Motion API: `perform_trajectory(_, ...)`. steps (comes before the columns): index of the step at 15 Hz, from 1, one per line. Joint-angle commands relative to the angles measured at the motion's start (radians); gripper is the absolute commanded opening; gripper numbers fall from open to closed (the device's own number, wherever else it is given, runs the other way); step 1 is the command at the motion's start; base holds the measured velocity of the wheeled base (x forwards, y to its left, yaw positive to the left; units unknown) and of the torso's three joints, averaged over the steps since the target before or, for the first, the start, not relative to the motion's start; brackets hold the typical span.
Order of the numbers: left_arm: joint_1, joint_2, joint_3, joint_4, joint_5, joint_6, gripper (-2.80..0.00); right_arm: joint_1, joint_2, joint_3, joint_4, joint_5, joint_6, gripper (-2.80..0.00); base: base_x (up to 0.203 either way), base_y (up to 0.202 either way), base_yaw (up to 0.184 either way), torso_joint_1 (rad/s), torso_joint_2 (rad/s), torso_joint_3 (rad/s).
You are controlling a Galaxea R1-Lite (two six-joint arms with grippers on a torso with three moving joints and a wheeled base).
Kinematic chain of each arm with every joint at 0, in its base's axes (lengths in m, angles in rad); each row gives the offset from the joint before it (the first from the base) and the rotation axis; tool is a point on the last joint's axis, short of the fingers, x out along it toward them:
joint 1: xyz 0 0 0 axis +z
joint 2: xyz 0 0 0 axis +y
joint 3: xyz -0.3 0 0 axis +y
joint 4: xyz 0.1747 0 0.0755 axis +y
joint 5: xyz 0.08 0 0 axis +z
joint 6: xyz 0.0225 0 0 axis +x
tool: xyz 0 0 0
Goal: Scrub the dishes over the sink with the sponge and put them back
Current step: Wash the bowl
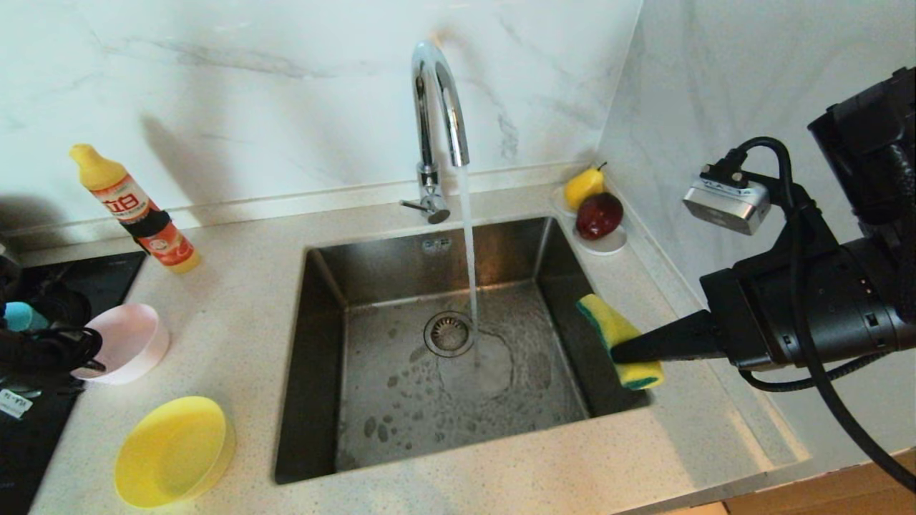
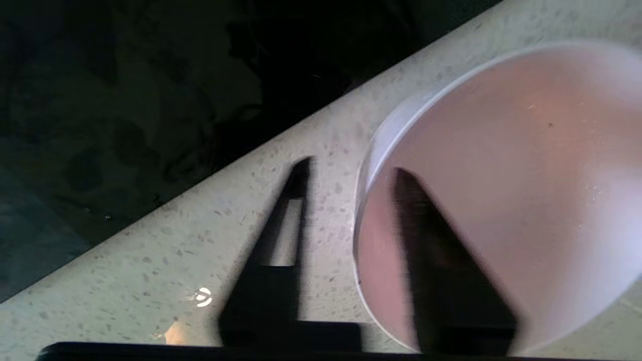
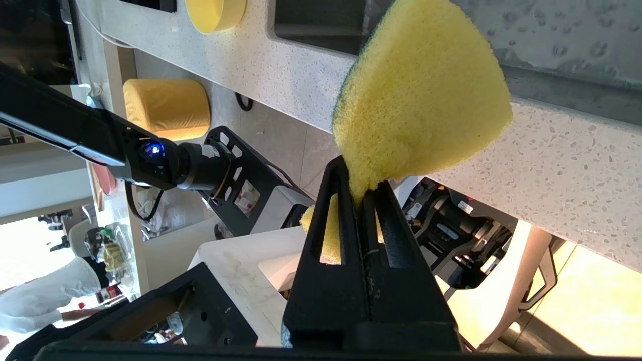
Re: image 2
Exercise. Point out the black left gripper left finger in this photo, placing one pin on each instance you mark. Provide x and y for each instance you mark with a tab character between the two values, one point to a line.
266	291

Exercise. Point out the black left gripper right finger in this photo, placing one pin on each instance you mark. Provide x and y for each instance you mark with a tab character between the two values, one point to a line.
451	301

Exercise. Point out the black glass cooktop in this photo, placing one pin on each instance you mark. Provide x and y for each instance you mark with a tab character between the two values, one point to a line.
150	100

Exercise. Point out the pink plastic bowl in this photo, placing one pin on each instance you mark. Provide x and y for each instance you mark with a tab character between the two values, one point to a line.
526	175

